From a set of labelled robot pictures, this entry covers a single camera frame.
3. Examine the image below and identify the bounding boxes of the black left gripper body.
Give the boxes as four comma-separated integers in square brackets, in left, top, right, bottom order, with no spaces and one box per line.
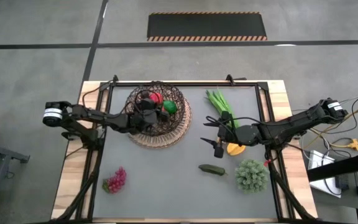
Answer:
[132,108,162,134]

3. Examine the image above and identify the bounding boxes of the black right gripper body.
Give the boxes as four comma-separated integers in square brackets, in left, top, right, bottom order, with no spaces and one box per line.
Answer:
[218,122,239,146]

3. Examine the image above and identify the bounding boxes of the red bell pepper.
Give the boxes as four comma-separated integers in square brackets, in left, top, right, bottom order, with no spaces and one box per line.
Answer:
[149,92,164,105]

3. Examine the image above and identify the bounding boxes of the round green fruit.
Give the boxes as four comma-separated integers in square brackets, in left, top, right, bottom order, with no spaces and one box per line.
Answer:
[162,100,178,115]

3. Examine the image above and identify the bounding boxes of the dark green cucumber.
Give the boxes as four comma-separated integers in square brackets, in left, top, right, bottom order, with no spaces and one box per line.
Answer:
[198,164,228,177]

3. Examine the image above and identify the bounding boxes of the green leafy vegetable bunch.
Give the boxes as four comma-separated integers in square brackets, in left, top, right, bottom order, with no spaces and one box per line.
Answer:
[206,89,241,129]

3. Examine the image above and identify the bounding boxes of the yellow starfruit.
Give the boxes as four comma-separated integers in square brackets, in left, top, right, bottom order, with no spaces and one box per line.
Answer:
[226,142,247,157]

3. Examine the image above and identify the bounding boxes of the round woven placemat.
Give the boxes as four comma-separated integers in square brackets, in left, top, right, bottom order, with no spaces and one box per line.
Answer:
[126,96,193,149]

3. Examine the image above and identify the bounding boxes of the pale green fuzzy plant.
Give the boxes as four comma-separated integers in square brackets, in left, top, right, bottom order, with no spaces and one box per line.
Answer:
[234,159,270,195]

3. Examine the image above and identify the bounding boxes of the red grape bunch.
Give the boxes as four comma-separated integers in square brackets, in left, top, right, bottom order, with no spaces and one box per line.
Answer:
[102,166,127,194]

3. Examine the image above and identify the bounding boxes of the white box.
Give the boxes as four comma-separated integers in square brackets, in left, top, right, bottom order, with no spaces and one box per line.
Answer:
[308,150,343,198]

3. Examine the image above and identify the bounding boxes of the black hazard-striped floor mat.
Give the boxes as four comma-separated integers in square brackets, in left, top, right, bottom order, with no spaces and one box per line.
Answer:
[147,11,268,42]

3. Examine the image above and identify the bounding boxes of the yellow power splitter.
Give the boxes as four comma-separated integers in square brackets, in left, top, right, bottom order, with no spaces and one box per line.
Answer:
[346,138,358,152]

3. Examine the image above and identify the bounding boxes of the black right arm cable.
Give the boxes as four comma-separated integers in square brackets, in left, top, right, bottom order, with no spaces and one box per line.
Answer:
[206,115,262,129]

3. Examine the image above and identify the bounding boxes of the dark wire basket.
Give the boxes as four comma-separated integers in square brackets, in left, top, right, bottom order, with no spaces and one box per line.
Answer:
[125,81,186,137]

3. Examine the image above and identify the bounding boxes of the black table frame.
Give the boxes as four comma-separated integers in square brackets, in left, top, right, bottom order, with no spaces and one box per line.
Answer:
[51,74,318,224]

